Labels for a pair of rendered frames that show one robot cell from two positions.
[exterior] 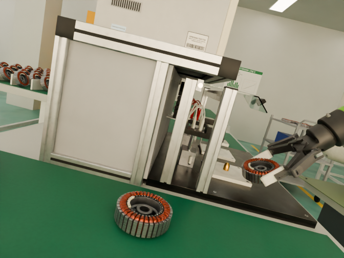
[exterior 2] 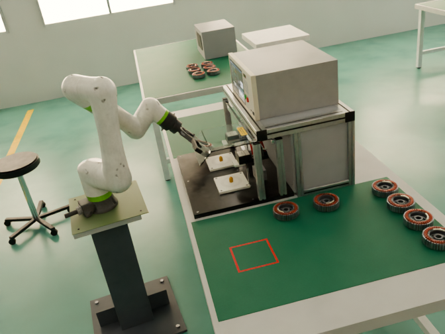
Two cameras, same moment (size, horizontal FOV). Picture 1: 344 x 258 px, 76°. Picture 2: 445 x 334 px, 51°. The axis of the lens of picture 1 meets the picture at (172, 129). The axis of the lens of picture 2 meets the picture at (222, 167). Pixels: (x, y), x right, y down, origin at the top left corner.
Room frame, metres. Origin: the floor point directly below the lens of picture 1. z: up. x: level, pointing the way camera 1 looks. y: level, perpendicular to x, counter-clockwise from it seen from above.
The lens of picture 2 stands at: (2.95, -0.57, 1.92)
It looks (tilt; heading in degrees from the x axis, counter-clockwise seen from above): 28 degrees down; 171
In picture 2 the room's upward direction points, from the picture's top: 9 degrees counter-clockwise
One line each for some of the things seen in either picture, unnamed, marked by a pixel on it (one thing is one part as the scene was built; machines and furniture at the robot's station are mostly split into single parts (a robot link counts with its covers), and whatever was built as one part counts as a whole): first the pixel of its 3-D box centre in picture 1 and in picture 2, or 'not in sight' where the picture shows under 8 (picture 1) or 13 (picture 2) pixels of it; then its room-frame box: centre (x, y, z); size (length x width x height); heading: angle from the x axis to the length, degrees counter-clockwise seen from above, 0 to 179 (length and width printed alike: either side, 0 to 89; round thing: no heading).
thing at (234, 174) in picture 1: (224, 171); (221, 161); (0.75, -0.22, 0.78); 0.15 x 0.15 x 0.01; 89
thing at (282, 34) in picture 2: not in sight; (276, 67); (-0.03, 0.37, 0.98); 0.37 x 0.35 x 0.46; 179
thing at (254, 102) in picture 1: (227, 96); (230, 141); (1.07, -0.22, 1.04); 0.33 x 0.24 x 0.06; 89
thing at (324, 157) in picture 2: not in sight; (324, 158); (1.20, 0.17, 0.91); 0.28 x 0.03 x 0.32; 89
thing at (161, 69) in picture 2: not in sight; (199, 97); (-1.50, 0.02, 0.38); 1.85 x 1.10 x 0.75; 179
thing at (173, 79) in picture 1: (168, 111); (271, 136); (0.87, 0.03, 0.92); 0.66 x 0.01 x 0.30; 179
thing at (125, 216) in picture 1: (144, 212); not in sight; (0.40, 0.01, 0.77); 0.11 x 0.11 x 0.04
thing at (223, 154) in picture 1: (216, 151); (231, 182); (0.99, -0.22, 0.78); 0.15 x 0.15 x 0.01; 89
